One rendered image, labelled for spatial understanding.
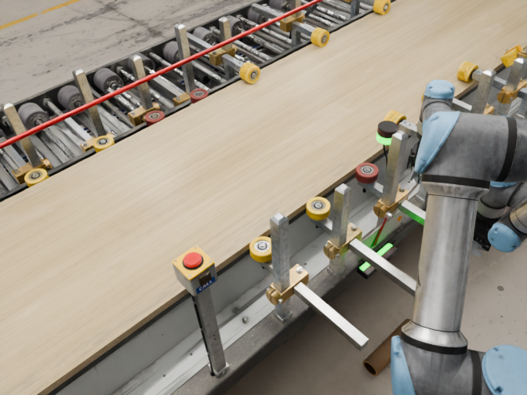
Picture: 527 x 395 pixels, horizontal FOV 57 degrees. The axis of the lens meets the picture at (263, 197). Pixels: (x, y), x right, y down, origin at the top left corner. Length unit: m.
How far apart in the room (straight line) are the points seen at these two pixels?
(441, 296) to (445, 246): 0.09
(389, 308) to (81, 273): 1.49
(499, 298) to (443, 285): 1.77
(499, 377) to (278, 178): 1.05
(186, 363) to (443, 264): 0.99
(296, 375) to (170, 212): 1.00
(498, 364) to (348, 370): 1.41
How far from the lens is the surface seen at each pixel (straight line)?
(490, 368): 0.96
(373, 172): 1.77
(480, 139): 0.91
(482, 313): 2.60
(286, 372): 2.30
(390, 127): 1.55
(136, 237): 1.63
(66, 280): 1.60
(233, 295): 1.73
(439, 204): 0.91
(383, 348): 2.30
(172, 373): 1.66
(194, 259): 1.10
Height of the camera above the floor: 2.08
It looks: 45 degrees down
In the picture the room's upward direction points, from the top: 4 degrees counter-clockwise
